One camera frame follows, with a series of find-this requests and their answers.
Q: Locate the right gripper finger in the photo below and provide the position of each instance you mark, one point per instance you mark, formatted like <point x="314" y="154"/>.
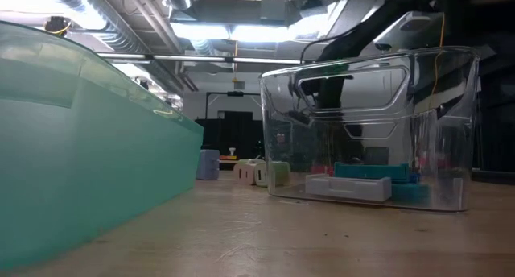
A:
<point x="330" y="93"/>
<point x="310" y="88"/>

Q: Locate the clear plastic bin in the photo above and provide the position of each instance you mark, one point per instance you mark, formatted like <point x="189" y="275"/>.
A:
<point x="281" y="92"/>

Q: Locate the light blue plug adapter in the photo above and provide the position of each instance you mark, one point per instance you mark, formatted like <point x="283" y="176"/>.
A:
<point x="208" y="164"/>

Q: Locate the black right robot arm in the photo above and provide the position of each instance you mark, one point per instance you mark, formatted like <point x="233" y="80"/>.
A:
<point x="382" y="15"/>

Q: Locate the cream cube block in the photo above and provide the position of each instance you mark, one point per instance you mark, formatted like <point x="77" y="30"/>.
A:
<point x="244" y="173"/>

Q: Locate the long ceiling light tube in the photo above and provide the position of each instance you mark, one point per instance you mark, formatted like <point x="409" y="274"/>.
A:
<point x="193" y="58"/>

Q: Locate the green translucent plastic bin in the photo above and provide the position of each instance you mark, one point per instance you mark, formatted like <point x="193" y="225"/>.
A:
<point x="80" y="168"/>

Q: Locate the black gantry frame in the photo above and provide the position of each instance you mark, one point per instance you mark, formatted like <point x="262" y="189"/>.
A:
<point x="235" y="93"/>

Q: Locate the silver corrugated ventilation duct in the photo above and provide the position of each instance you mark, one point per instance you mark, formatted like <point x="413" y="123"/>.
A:
<point x="120" y="39"/>

